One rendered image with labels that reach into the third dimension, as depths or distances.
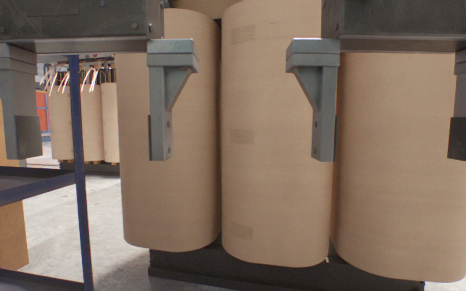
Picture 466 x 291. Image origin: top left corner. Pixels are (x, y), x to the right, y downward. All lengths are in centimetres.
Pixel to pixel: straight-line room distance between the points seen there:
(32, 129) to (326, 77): 27
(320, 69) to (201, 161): 71
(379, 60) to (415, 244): 57
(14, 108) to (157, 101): 13
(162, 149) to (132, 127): 72
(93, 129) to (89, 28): 313
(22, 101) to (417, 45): 36
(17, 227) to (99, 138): 202
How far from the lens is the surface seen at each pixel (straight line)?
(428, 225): 92
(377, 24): 23
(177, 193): 88
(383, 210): 87
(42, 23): 26
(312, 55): 21
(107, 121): 314
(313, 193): 81
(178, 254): 115
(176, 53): 21
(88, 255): 93
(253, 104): 76
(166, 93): 22
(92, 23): 23
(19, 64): 29
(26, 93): 29
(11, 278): 124
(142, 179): 93
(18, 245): 154
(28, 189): 74
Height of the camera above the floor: 69
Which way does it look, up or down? 6 degrees down
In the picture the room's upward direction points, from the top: straight up
